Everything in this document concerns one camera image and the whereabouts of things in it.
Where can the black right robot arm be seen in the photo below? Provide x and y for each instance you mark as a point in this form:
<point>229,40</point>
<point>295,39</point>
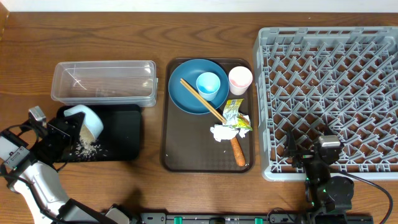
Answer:
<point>330,196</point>

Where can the white tissue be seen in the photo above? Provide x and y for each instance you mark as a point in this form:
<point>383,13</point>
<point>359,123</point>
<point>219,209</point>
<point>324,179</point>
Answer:
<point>226,132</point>

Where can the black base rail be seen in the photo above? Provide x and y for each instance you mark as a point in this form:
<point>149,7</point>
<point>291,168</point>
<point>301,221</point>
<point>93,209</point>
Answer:
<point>273,217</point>

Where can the yellow green snack wrapper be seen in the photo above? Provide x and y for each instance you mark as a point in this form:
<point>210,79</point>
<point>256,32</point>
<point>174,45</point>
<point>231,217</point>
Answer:
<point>234,115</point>

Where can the pink plastic cup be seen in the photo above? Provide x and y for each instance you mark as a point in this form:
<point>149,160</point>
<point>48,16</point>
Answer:
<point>240,79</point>

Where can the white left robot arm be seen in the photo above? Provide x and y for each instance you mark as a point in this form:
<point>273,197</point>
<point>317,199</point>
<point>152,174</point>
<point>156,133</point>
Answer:
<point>29,170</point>

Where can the grey plastic dishwasher rack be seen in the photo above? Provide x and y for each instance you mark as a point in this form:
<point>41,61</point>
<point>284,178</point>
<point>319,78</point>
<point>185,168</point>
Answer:
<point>343,78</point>

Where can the wooden chopstick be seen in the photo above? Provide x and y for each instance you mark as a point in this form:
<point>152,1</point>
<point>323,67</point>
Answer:
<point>205,101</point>
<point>202,102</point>

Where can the black tray bin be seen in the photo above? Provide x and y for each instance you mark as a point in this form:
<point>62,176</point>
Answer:
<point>121,133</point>

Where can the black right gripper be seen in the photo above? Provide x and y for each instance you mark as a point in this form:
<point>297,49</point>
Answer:
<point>291,149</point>

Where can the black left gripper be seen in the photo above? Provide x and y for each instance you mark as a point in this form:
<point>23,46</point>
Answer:
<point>58,129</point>

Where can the brown serving tray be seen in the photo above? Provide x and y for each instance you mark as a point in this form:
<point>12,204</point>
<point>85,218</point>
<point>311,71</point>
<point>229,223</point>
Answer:
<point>188,144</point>

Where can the clear plastic bin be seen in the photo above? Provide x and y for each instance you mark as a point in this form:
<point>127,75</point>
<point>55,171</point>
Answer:
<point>115,82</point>

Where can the light blue bowl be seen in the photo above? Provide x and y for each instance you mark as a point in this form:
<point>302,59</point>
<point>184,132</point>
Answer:
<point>91,120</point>

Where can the light blue plastic cup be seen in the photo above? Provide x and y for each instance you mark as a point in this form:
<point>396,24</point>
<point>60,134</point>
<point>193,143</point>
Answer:
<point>208,84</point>

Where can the orange carrot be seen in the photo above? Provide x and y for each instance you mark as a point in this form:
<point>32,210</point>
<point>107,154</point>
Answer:
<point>238,153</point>

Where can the pile of white rice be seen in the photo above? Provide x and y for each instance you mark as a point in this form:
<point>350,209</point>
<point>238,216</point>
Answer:
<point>86,148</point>

